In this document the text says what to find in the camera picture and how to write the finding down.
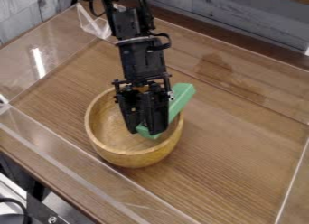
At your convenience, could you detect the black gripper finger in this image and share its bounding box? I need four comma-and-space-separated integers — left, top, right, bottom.
142, 91, 168, 135
118, 93, 142, 134

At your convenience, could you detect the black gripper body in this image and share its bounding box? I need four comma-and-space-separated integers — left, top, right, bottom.
112, 35, 171, 102

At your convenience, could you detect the green rectangular block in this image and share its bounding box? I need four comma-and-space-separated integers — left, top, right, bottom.
136, 83, 195, 140

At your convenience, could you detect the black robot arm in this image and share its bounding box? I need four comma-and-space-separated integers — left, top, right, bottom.
101, 0, 172, 135

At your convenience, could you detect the brown wooden bowl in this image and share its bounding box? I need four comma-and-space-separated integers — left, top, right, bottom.
84, 88, 184, 168

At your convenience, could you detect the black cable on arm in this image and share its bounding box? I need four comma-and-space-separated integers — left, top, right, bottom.
146, 32, 172, 52

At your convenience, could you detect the clear acrylic corner bracket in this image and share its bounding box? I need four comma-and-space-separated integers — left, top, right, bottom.
76, 4, 112, 40

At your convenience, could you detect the clear acrylic tray wall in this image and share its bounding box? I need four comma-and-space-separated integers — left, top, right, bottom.
0, 98, 202, 224

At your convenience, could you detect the black cable lower left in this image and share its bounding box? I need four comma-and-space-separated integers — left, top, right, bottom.
0, 197, 31, 224

